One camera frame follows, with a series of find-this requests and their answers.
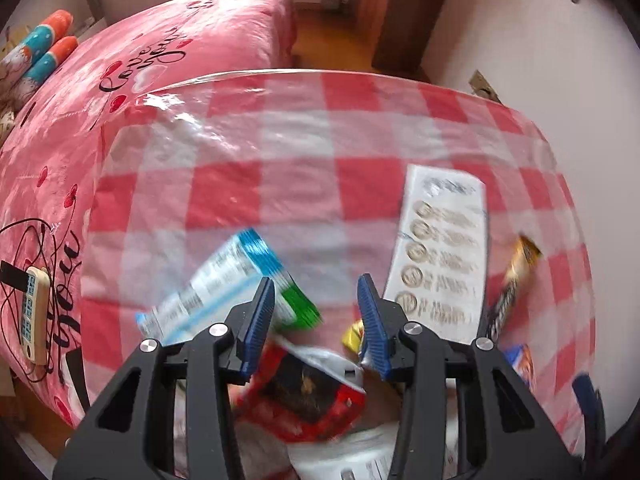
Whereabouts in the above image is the red snack packet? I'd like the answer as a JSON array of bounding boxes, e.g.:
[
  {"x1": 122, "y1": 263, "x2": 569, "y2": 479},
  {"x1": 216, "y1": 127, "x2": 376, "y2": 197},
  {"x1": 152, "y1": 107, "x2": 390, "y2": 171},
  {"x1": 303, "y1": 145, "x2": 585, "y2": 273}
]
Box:
[{"x1": 235, "y1": 337, "x2": 368, "y2": 443}]

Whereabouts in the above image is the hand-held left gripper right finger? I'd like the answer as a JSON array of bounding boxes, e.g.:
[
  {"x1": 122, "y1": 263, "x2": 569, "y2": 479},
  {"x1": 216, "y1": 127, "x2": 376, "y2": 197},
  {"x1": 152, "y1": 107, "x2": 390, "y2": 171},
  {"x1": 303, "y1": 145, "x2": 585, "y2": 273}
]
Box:
[{"x1": 356, "y1": 274, "x2": 587, "y2": 480}]

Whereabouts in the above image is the beige floral pillow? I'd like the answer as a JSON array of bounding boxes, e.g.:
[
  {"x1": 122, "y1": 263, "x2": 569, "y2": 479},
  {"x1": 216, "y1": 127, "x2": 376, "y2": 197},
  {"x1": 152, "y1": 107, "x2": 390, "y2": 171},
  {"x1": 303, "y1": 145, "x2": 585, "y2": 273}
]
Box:
[{"x1": 0, "y1": 107, "x2": 17, "y2": 148}]

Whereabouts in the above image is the red white checked tablecloth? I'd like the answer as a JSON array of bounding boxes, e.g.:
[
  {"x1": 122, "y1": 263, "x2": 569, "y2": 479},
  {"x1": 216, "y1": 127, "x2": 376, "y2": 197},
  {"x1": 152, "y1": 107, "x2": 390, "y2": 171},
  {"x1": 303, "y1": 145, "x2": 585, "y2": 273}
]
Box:
[{"x1": 80, "y1": 67, "x2": 598, "y2": 480}]

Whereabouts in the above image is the yellow candy wrapper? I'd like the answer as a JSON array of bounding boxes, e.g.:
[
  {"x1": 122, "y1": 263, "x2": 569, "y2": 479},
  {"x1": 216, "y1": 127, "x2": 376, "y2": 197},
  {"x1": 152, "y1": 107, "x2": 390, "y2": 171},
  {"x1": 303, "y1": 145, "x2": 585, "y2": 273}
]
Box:
[{"x1": 341, "y1": 319, "x2": 368, "y2": 356}]

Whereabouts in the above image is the orange blue snack packet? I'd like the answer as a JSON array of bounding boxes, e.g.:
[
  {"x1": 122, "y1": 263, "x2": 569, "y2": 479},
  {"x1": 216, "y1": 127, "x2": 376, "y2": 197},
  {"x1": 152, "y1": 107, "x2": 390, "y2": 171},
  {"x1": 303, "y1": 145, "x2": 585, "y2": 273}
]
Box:
[{"x1": 502, "y1": 344, "x2": 538, "y2": 393}]

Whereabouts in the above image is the rolled orange teal quilt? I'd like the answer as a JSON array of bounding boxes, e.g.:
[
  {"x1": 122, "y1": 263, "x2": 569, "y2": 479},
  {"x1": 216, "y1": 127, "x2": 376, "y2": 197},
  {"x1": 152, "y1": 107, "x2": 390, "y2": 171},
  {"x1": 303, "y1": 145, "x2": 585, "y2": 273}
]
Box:
[
  {"x1": 0, "y1": 10, "x2": 75, "y2": 81},
  {"x1": 10, "y1": 35, "x2": 80, "y2": 100}
]

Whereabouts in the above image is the blue white green packet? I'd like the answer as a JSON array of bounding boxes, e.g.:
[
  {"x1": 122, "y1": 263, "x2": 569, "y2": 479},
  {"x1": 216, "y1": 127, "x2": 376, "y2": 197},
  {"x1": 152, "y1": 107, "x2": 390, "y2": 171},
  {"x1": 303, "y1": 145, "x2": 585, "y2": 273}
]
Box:
[{"x1": 135, "y1": 228, "x2": 322, "y2": 343}]

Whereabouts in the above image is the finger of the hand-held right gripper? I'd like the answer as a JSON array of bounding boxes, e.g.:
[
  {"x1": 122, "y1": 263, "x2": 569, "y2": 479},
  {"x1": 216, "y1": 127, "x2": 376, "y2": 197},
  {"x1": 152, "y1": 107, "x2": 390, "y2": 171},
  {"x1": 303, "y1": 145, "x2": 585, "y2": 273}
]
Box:
[{"x1": 571, "y1": 372, "x2": 609, "y2": 461}]

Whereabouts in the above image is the pink printed bed blanket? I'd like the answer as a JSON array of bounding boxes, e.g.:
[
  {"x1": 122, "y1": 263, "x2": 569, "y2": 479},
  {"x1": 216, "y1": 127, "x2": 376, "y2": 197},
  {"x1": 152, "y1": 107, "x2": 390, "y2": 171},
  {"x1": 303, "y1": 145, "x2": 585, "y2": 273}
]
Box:
[{"x1": 0, "y1": 0, "x2": 297, "y2": 428}]

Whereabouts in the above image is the beige power strip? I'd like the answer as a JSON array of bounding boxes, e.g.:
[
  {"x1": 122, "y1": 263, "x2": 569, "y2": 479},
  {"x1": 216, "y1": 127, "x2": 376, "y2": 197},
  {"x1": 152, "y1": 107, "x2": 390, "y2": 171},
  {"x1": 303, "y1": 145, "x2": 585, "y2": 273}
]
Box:
[{"x1": 20, "y1": 266, "x2": 51, "y2": 363}]

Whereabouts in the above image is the cardboard piece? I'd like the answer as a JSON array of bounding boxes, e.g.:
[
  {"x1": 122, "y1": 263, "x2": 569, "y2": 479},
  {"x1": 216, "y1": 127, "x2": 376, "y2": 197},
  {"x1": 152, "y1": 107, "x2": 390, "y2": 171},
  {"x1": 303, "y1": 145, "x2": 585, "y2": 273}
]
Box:
[{"x1": 468, "y1": 70, "x2": 502, "y2": 103}]

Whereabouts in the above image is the brown wooden wardrobe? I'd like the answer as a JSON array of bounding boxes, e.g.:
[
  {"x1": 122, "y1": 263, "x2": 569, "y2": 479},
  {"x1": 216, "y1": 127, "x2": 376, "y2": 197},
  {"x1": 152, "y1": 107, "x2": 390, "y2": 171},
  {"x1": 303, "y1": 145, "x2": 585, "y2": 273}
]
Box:
[{"x1": 357, "y1": 0, "x2": 458, "y2": 81}]

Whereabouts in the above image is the black cable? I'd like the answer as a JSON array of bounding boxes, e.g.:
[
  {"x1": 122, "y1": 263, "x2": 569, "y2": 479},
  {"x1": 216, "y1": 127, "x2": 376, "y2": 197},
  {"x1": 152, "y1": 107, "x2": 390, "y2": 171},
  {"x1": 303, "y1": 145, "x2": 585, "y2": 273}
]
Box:
[{"x1": 0, "y1": 217, "x2": 81, "y2": 385}]

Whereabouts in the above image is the white printed plastic bag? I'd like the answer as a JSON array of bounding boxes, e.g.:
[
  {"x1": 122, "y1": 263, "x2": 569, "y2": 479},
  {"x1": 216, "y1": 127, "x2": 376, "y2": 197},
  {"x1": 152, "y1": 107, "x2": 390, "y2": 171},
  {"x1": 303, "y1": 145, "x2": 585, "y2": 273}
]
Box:
[{"x1": 287, "y1": 422, "x2": 401, "y2": 480}]

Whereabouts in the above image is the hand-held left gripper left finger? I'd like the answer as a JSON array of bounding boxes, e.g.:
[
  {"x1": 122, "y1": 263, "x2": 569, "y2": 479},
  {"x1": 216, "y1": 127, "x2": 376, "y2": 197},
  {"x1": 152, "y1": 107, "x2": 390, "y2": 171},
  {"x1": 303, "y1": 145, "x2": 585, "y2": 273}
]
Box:
[{"x1": 52, "y1": 276, "x2": 296, "y2": 480}]

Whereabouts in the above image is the white sticker sheet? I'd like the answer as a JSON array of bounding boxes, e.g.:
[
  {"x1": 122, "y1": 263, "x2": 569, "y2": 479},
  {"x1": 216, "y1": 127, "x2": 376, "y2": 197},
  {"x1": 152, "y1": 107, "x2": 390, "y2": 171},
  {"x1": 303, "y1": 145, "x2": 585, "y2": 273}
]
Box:
[{"x1": 382, "y1": 164, "x2": 488, "y2": 346}]

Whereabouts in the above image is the black power adapter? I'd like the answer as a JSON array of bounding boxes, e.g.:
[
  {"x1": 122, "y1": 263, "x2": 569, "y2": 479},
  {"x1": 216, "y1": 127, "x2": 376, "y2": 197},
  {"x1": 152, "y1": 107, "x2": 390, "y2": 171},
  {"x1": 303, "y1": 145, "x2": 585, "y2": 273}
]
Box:
[{"x1": 0, "y1": 260, "x2": 26, "y2": 291}]

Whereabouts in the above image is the brown gold snack bar wrapper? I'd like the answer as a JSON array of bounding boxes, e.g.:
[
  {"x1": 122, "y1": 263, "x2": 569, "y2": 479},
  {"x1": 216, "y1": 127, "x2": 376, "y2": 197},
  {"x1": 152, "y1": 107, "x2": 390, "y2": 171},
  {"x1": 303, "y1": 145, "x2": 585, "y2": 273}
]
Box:
[{"x1": 485, "y1": 234, "x2": 544, "y2": 343}]

